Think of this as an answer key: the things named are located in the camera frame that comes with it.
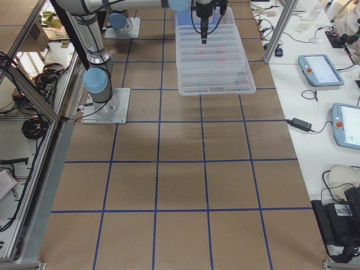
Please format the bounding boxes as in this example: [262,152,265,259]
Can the black power adapter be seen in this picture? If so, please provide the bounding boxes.
[285,118,332,133]

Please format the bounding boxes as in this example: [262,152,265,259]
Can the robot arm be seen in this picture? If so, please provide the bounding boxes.
[109,10,133,33]
[56,1,217,115]

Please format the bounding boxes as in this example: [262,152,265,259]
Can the coiled black cables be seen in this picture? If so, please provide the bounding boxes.
[21,117,48,140]

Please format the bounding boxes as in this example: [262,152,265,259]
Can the aluminium frame post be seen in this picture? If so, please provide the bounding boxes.
[263,0,298,64]

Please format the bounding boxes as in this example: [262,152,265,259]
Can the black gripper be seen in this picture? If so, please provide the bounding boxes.
[196,0,214,44]

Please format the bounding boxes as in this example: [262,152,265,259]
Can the clear plastic box lid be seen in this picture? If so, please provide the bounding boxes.
[175,24,256,96]

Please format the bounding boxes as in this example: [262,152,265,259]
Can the far teach pendant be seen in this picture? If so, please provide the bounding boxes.
[298,54,345,87]

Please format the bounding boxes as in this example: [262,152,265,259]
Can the aluminium side frame rail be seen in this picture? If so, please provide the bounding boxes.
[0,0,85,264]

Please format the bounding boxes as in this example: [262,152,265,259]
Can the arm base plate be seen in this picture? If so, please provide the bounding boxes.
[80,88,131,124]
[104,14,141,39]

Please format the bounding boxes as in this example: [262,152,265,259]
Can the teach pendant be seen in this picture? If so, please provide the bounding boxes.
[298,54,345,87]
[331,103,359,150]

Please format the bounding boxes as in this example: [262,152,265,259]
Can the near teach pendant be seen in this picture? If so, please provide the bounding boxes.
[331,103,359,150]

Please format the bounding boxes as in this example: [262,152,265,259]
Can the clear plastic storage box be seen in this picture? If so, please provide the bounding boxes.
[174,6,245,82]

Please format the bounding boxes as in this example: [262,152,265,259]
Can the small black cable loop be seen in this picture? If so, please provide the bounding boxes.
[301,89,319,102]

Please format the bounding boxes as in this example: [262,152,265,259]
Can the black device box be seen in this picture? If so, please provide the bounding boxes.
[311,187,359,263]

